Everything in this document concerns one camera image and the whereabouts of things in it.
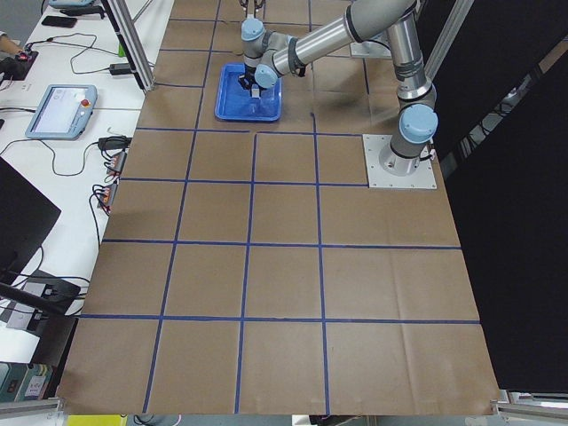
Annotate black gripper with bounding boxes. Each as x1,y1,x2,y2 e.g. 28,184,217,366
238,74,254,91

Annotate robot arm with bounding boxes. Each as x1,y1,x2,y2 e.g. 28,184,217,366
238,1,438,177

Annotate blue plastic tray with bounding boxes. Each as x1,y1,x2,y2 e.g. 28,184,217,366
215,62,282,122

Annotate black power adapter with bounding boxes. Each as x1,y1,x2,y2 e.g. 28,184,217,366
108,63,132,75

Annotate teach pendant tablet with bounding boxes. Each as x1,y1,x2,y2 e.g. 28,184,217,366
25,84,98,140

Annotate brown paper table cover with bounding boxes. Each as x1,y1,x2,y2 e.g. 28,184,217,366
58,1,498,415

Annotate black smartphone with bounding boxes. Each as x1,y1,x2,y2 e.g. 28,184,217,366
41,15,77,28

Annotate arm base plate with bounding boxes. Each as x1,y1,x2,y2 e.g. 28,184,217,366
362,134,438,190
350,41,391,59

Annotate aluminium frame post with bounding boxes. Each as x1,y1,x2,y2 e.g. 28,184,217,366
101,0,155,93

